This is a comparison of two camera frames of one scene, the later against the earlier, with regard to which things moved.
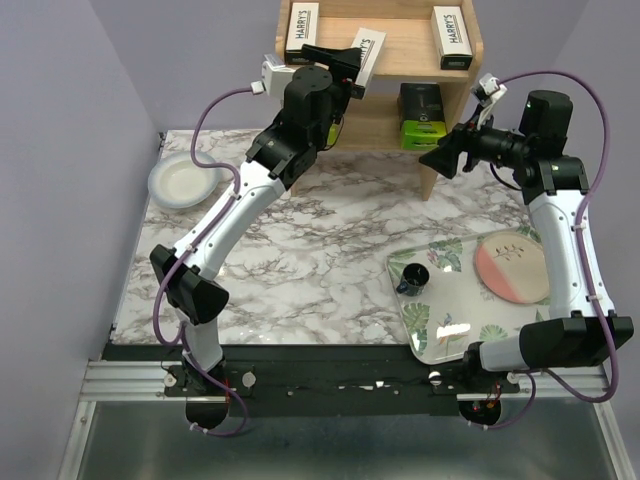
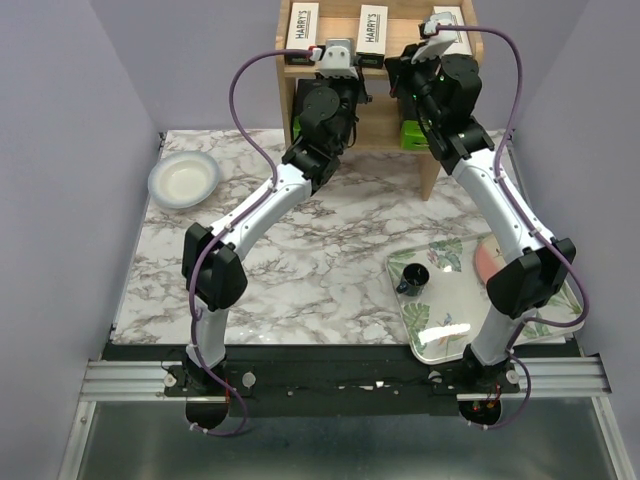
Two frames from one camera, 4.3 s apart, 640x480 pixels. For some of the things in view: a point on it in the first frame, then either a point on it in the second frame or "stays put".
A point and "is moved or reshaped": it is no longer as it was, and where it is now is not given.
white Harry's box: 303,29 stays put
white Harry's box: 452,37 stays put
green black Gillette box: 422,117 stays put
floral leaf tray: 443,306 stays put
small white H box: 370,42 is moved or reshaped
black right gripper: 464,137 → 398,68
